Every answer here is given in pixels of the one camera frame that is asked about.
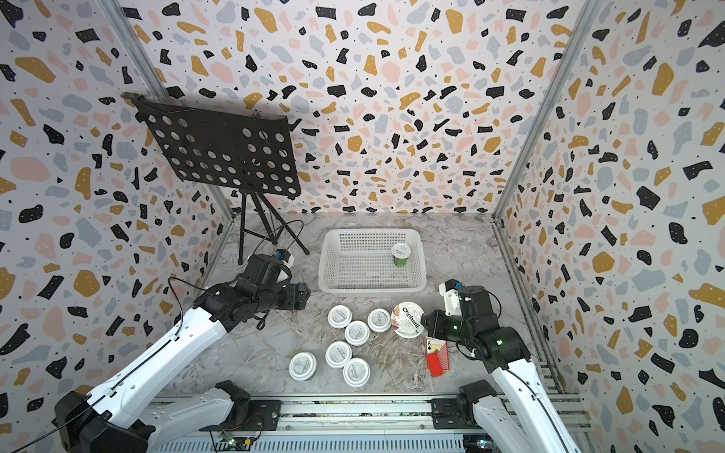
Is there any Chobani yogurt cup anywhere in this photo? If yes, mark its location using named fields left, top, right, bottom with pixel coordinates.
left=390, top=301, right=425, bottom=339

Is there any white lid yogurt cup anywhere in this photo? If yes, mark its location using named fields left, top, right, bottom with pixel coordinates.
left=328, top=305, right=353, bottom=330
left=345, top=321, right=371, bottom=347
left=288, top=351, right=317, bottom=381
left=343, top=358, right=371, bottom=388
left=367, top=309, right=392, bottom=333
left=325, top=341, right=353, bottom=369

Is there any green yogurt cup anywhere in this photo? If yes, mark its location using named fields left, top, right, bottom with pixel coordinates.
left=391, top=242, right=412, bottom=267

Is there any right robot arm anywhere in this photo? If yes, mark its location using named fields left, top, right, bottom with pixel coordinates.
left=421, top=279, right=581, bottom=452

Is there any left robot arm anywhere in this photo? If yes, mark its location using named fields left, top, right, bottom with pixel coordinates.
left=55, top=250, right=311, bottom=452

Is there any white plastic basket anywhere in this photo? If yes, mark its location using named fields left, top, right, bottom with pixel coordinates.
left=318, top=228, right=427, bottom=296

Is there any playing card box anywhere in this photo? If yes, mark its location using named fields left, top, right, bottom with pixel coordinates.
left=425, top=337, right=449, bottom=372

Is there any red lighter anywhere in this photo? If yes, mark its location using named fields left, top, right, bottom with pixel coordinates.
left=426, top=353, right=444, bottom=378

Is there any black perforated music stand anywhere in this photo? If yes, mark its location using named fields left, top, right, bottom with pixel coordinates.
left=122, top=94, right=310, bottom=254

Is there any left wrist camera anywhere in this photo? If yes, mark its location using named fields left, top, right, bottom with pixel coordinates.
left=274, top=249, right=295, bottom=268

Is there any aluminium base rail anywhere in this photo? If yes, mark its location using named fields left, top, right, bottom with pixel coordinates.
left=146, top=393, right=590, bottom=453

